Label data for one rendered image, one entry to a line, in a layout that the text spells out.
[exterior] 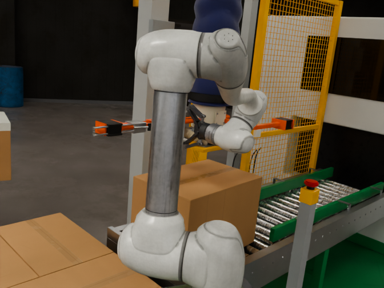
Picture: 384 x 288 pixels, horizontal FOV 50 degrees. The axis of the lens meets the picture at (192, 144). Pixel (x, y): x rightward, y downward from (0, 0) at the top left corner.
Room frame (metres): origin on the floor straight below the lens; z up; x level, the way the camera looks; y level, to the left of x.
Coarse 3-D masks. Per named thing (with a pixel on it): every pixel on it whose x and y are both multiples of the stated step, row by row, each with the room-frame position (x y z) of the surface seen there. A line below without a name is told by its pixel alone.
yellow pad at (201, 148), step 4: (208, 144) 1.95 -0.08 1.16; (212, 144) 1.96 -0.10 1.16; (192, 148) 1.92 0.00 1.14; (196, 148) 1.90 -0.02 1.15; (200, 148) 1.89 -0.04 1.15; (204, 148) 1.89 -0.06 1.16; (208, 148) 1.90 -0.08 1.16; (212, 148) 1.91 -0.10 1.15; (216, 148) 1.93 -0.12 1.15; (220, 148) 1.96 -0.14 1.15; (204, 152) 1.87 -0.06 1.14
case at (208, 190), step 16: (208, 160) 2.41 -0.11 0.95; (144, 176) 2.00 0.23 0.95; (192, 176) 2.08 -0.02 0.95; (208, 176) 2.10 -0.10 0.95; (224, 176) 2.13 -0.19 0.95; (240, 176) 2.15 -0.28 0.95; (256, 176) 2.18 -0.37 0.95; (144, 192) 1.93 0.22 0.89; (192, 192) 1.83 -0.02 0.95; (208, 192) 1.85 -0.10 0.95; (224, 192) 1.92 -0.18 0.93; (240, 192) 2.03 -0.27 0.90; (256, 192) 2.15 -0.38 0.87; (192, 208) 1.74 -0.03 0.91; (208, 208) 1.83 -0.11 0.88; (224, 208) 1.93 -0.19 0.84; (240, 208) 2.04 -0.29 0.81; (256, 208) 2.16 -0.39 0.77; (192, 224) 1.75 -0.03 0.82; (240, 224) 2.06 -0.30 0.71
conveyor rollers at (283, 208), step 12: (324, 180) 3.54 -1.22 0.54; (288, 192) 3.10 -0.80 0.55; (324, 192) 3.24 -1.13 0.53; (336, 192) 3.26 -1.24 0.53; (348, 192) 3.28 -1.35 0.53; (264, 204) 2.81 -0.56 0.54; (276, 204) 2.84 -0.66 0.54; (288, 204) 2.86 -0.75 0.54; (324, 204) 2.95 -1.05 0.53; (264, 216) 2.59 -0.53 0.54; (276, 216) 2.62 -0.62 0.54; (288, 216) 2.65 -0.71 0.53; (264, 228) 2.38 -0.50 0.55; (264, 240) 2.24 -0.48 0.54; (252, 252) 2.08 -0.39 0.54
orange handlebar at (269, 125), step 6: (150, 120) 1.82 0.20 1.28; (186, 120) 1.94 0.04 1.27; (192, 120) 1.97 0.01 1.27; (228, 120) 2.04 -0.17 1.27; (96, 126) 1.64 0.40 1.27; (126, 126) 1.69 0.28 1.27; (132, 126) 1.71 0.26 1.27; (258, 126) 1.95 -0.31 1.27; (264, 126) 1.99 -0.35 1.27; (270, 126) 2.03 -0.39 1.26; (276, 126) 2.07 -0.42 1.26
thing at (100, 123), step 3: (108, 120) 1.69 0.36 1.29; (111, 120) 1.70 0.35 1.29; (114, 120) 1.70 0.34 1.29; (96, 123) 1.65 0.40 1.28; (99, 123) 1.64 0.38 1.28; (102, 123) 1.62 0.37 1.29; (105, 123) 1.62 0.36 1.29; (108, 123) 1.62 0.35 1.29; (111, 123) 1.63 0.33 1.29; (105, 129) 1.61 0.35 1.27; (96, 132) 1.65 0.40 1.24; (99, 132) 1.64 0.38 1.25; (102, 132) 1.62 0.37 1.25; (105, 132) 1.61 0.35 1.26; (105, 135) 1.61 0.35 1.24
